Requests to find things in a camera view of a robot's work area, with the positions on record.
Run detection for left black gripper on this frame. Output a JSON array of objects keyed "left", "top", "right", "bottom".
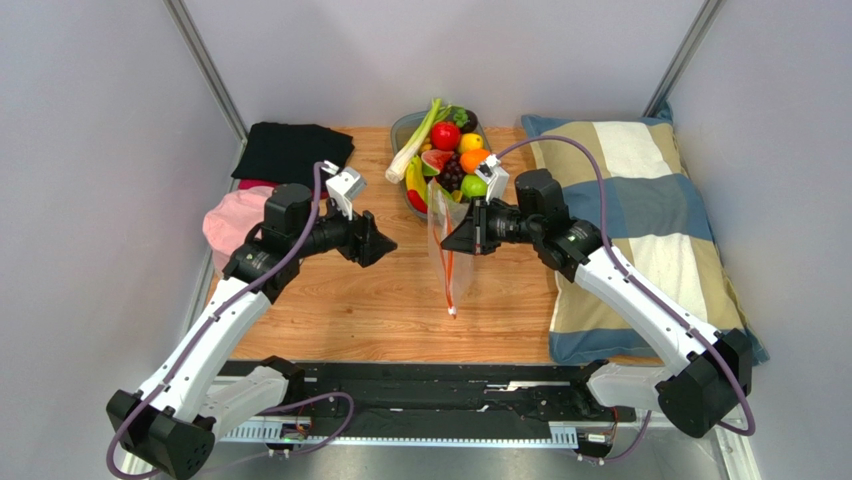
[{"left": 292, "top": 197, "right": 398, "bottom": 269}]

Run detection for clear orange zip top bag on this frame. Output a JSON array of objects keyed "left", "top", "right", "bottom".
[{"left": 425, "top": 178, "right": 477, "bottom": 319}]

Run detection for orange fruit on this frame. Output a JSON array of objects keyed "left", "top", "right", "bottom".
[{"left": 459, "top": 148, "right": 491, "bottom": 174}]

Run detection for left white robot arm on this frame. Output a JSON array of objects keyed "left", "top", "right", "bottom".
[{"left": 106, "top": 171, "right": 397, "bottom": 479}]

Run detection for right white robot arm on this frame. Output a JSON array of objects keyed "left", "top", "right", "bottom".
[{"left": 441, "top": 169, "right": 756, "bottom": 438}]

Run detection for grey food tray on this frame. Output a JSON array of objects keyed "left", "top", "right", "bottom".
[{"left": 389, "top": 110, "right": 494, "bottom": 220}]

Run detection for green apple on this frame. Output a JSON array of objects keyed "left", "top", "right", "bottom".
[{"left": 460, "top": 174, "right": 488, "bottom": 198}]

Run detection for red chili pepper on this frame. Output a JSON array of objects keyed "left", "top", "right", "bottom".
[{"left": 406, "top": 189, "right": 428, "bottom": 214}]

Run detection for dark purple grapes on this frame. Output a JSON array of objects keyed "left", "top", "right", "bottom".
[{"left": 435, "top": 155, "right": 467, "bottom": 193}]

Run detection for green white leek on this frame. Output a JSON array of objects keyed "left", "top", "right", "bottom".
[{"left": 384, "top": 97, "right": 444, "bottom": 184}]

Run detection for yellow bananas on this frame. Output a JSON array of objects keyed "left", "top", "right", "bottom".
[{"left": 405, "top": 155, "right": 428, "bottom": 201}]

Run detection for watermelon slice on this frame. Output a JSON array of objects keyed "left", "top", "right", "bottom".
[{"left": 420, "top": 149, "right": 455, "bottom": 177}]

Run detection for yellow lemon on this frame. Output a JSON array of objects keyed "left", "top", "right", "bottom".
[{"left": 456, "top": 132, "right": 485, "bottom": 154}]

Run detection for red apple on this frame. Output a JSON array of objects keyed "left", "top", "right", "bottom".
[{"left": 430, "top": 121, "right": 462, "bottom": 151}]

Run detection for black folded cloth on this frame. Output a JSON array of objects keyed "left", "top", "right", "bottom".
[{"left": 231, "top": 122, "right": 355, "bottom": 186}]

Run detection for red cloth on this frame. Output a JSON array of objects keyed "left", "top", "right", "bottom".
[{"left": 238, "top": 179, "right": 278, "bottom": 190}]

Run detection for pink hat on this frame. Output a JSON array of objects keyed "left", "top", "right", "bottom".
[{"left": 202, "top": 186, "right": 273, "bottom": 276}]

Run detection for plaid pillow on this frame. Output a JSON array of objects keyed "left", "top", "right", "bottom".
[{"left": 521, "top": 106, "right": 770, "bottom": 365}]

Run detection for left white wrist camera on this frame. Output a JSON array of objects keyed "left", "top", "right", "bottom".
[{"left": 322, "top": 161, "right": 367, "bottom": 221}]

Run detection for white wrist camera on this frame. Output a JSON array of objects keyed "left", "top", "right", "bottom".
[
  {"left": 322, "top": 161, "right": 367, "bottom": 221},
  {"left": 475, "top": 154, "right": 510, "bottom": 202}
]

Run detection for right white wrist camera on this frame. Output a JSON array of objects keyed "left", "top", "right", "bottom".
[{"left": 475, "top": 154, "right": 510, "bottom": 202}]

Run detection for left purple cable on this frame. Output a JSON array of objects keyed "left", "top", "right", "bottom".
[{"left": 106, "top": 160, "right": 355, "bottom": 480}]

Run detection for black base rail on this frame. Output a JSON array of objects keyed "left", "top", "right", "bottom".
[{"left": 225, "top": 362, "right": 638, "bottom": 449}]

